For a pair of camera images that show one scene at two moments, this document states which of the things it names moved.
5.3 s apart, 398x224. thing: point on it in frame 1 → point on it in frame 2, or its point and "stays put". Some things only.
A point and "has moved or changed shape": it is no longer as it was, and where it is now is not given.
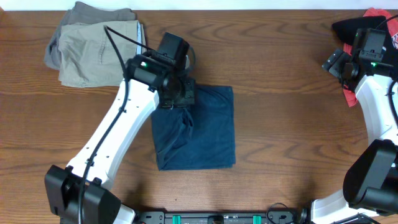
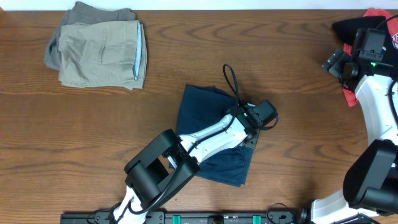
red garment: (349, 94) stays put
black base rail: (272, 218) stays put
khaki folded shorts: (87, 57) stays put
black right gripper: (333, 62) stays put
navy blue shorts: (200, 135) has moved or changed shape
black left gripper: (181, 93) → (250, 141)
